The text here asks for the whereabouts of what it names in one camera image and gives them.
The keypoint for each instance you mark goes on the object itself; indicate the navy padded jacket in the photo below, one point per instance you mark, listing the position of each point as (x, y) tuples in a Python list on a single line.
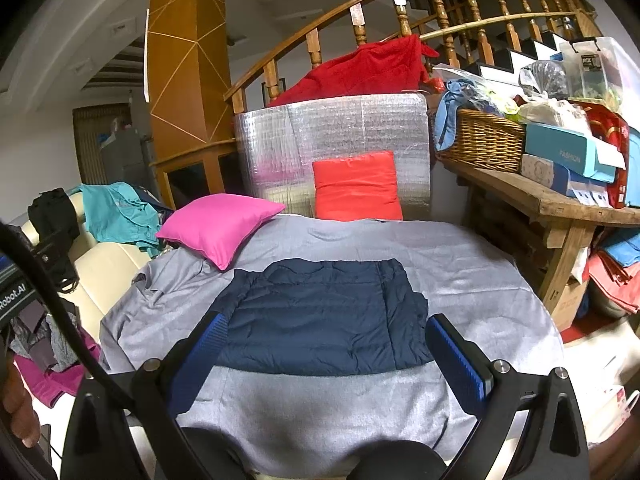
[(320, 315)]

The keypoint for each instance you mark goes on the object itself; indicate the silver foil insulation mat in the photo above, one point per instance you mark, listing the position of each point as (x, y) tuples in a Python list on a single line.
[(325, 125)]

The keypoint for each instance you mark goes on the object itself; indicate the wooden stair railing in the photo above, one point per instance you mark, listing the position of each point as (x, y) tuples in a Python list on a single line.
[(314, 45)]

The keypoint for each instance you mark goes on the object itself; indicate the cream leather sofa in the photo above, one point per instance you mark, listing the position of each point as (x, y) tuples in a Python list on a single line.
[(105, 270)]

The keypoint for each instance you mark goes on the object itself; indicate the teal shoe box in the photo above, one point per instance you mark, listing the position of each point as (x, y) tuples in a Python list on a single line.
[(560, 142)]

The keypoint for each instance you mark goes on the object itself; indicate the clear plastic bag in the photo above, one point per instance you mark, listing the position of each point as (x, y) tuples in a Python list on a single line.
[(545, 77)]

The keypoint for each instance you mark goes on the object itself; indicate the stack of pink cloths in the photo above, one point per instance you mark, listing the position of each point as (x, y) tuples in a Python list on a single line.
[(615, 280)]

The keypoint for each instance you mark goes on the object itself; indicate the white shopping bag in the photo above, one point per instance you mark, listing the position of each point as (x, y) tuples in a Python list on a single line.
[(607, 410)]

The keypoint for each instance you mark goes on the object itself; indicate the white plastic bag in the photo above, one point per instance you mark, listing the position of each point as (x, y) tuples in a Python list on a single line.
[(550, 110)]

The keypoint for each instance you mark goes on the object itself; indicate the red cushion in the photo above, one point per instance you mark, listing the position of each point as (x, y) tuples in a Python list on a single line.
[(357, 185)]

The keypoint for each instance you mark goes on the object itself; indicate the magenta cloth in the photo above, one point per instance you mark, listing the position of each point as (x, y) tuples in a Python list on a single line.
[(45, 385)]

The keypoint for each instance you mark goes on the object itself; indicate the light blue storage box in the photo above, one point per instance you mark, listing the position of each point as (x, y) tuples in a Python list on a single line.
[(634, 170)]

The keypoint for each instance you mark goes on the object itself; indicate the golden wooden column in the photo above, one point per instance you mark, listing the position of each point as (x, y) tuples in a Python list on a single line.
[(185, 60)]

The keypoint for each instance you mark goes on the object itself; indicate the pink pillow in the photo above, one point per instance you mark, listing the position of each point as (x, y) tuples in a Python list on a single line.
[(220, 225)]

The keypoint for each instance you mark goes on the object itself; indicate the person's left forearm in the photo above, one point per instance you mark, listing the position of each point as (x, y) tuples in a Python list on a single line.
[(17, 405)]

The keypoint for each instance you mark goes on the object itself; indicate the black garment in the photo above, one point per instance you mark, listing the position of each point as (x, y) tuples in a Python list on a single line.
[(52, 215)]

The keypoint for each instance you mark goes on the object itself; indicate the clear plastic storage bin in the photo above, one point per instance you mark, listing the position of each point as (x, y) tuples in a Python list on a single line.
[(610, 70)]

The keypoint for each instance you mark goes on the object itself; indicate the cardboard box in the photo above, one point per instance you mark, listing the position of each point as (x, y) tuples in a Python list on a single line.
[(570, 305)]

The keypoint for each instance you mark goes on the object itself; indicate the red gift box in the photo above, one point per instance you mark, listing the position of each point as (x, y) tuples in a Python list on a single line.
[(612, 135)]

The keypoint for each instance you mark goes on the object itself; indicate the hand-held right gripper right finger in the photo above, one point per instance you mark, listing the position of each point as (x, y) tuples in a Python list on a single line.
[(455, 355)]

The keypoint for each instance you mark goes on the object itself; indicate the large wicker basket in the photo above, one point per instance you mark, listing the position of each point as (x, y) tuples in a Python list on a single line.
[(480, 140)]

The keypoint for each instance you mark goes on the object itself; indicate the blue folded cloth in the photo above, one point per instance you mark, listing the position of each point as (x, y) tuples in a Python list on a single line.
[(625, 252)]

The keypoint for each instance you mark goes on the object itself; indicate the teal garment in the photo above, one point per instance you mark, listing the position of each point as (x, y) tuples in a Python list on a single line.
[(115, 210)]

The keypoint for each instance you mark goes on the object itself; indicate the grey bed sheet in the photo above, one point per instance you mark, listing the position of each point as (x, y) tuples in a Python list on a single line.
[(475, 280)]

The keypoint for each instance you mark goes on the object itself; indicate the white patterned box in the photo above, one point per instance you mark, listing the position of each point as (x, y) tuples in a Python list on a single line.
[(545, 170)]

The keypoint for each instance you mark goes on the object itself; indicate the grey garment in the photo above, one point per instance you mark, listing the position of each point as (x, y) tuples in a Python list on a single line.
[(55, 345)]

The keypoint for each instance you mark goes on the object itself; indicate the red blanket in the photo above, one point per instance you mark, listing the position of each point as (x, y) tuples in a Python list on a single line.
[(360, 72)]

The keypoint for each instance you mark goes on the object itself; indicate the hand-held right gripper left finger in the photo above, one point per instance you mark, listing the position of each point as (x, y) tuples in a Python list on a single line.
[(200, 360)]

